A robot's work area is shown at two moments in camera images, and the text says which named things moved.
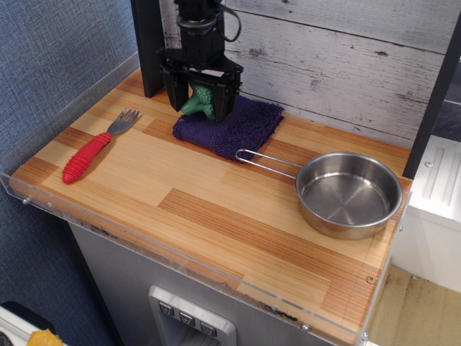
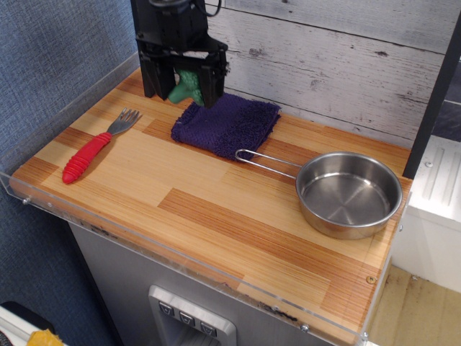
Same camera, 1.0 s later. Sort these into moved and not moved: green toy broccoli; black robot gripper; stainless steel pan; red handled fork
Moved: black robot gripper; green toy broccoli
Not moved: red handled fork; stainless steel pan
